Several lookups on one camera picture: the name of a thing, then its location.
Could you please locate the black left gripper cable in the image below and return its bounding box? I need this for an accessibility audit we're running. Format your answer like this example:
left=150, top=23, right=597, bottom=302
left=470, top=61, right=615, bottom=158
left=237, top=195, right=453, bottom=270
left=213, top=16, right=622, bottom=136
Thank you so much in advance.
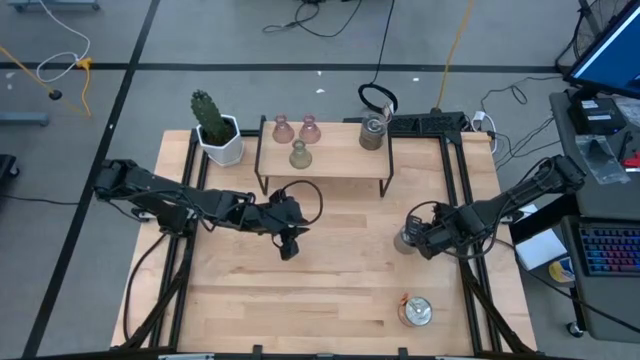
left=277, top=179, right=325, bottom=227

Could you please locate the white box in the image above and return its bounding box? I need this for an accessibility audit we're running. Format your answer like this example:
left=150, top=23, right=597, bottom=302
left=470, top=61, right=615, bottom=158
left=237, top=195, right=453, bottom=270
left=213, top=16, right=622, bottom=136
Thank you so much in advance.
left=514, top=227, right=570, bottom=272

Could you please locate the green ribbed glass candlestick holder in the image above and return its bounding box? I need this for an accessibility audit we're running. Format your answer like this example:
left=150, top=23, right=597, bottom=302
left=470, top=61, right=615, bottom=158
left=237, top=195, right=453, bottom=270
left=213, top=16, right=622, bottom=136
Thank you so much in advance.
left=288, top=139, right=314, bottom=171

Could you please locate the wooden shelf riser black frame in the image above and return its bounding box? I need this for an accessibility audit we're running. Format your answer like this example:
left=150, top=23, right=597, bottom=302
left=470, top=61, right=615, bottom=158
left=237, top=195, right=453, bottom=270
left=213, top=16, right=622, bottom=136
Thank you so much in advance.
left=254, top=115, right=396, bottom=199

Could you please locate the grey stand foot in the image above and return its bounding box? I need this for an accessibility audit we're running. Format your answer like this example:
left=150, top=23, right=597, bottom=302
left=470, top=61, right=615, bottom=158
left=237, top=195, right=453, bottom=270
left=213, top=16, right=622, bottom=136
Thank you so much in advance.
left=0, top=111, right=51, bottom=127

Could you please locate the pink ribbed glass candlestick holder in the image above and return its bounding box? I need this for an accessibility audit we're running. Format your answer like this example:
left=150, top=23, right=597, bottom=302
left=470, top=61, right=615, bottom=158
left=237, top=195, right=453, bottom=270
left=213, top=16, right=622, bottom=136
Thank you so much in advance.
left=272, top=114, right=296, bottom=145
left=298, top=114, right=323, bottom=145

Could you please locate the yellow power cable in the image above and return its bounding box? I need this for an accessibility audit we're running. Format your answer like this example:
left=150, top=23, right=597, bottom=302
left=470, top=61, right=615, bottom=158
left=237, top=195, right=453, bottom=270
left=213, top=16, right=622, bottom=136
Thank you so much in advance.
left=433, top=0, right=475, bottom=114

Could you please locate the white floor cable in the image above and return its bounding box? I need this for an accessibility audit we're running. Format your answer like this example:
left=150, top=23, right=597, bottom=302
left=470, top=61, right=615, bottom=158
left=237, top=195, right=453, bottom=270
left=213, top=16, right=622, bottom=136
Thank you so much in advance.
left=35, top=0, right=93, bottom=84

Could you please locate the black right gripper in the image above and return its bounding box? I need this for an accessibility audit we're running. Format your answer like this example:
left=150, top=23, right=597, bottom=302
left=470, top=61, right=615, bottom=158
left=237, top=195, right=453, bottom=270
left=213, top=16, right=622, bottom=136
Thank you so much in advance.
left=405, top=202, right=476, bottom=261

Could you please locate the black coiled floor cable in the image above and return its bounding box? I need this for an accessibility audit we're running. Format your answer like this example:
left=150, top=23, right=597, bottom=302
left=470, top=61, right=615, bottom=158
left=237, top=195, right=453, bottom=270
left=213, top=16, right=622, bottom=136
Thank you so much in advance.
left=357, top=0, right=400, bottom=116

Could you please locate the grey desk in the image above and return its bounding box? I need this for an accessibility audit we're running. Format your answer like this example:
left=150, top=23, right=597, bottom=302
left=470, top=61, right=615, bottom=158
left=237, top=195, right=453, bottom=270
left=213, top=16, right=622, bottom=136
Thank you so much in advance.
left=548, top=89, right=640, bottom=346

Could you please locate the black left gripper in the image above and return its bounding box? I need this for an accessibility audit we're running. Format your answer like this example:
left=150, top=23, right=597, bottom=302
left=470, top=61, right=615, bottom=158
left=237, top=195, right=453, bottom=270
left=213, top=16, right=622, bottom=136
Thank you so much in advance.
left=239, top=192, right=311, bottom=237

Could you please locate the backlit rainbow keyboard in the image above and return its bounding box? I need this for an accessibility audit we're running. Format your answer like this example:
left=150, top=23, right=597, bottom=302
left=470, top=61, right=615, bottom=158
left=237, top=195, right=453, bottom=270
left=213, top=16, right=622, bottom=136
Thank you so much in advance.
left=578, top=223, right=640, bottom=278

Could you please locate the computer monitor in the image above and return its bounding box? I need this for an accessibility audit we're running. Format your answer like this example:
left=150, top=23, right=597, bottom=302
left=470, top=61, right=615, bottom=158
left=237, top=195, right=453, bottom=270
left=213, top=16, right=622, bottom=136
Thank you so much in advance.
left=563, top=0, right=640, bottom=100

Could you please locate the grey cart base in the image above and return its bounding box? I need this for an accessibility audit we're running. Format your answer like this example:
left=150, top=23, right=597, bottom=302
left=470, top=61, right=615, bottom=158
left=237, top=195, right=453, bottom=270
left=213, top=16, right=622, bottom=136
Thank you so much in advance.
left=7, top=0, right=101, bottom=13

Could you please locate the green cactus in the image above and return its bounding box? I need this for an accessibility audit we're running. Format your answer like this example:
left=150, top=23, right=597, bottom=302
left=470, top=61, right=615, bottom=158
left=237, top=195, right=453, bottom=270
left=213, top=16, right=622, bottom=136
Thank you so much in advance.
left=189, top=89, right=232, bottom=146

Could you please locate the black floor fan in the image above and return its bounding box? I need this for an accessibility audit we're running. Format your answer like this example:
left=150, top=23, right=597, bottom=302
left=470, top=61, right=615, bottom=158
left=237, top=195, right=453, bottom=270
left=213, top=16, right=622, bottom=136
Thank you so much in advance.
left=554, top=0, right=632, bottom=76

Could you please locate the white hexagonal plant pot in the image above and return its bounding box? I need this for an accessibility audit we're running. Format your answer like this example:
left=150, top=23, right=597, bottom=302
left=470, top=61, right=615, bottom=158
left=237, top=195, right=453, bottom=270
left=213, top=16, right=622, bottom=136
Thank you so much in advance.
left=195, top=114, right=246, bottom=168

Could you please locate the candle tin orange label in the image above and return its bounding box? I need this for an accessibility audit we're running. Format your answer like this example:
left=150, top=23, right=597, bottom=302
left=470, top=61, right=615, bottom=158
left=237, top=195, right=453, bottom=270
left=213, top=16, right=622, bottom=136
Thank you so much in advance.
left=397, top=293, right=435, bottom=329

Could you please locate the yellow floor cable with plug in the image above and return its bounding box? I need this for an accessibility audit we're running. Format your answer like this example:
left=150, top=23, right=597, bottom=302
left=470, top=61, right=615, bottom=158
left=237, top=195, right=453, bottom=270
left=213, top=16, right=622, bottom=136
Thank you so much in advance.
left=0, top=44, right=95, bottom=119

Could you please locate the white power adapter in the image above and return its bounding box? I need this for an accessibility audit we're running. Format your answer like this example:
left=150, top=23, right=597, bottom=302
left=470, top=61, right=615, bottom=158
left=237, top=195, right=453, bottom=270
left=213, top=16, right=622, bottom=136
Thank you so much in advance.
left=469, top=109, right=496, bottom=136

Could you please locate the clear plastic bag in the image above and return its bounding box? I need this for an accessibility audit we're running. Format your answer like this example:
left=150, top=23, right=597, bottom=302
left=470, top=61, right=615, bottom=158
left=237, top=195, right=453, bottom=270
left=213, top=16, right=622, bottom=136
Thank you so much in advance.
left=574, top=133, right=633, bottom=186

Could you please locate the silver ribbed candle tin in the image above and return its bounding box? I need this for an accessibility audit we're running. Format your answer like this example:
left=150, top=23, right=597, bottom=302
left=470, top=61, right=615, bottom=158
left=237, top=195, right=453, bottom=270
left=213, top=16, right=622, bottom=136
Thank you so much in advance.
left=392, top=224, right=419, bottom=256

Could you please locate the black mini computer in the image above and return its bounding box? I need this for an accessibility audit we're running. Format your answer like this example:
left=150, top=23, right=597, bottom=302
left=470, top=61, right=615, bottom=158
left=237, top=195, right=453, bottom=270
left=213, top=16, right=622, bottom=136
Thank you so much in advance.
left=567, top=97, right=627, bottom=136

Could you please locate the black aluminium table frame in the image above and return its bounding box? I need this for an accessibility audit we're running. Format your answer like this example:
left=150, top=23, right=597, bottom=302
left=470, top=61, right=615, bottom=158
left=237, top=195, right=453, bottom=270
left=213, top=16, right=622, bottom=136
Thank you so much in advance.
left=112, top=127, right=539, bottom=360

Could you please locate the silver candle tin floral label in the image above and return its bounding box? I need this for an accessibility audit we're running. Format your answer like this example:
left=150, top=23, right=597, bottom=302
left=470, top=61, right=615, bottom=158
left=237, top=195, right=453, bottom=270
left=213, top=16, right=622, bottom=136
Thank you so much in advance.
left=358, top=112, right=390, bottom=152

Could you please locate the black chair base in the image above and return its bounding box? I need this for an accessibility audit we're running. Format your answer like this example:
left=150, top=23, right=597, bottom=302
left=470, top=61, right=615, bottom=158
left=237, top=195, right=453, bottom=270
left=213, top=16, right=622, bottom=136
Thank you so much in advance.
left=0, top=153, right=21, bottom=181

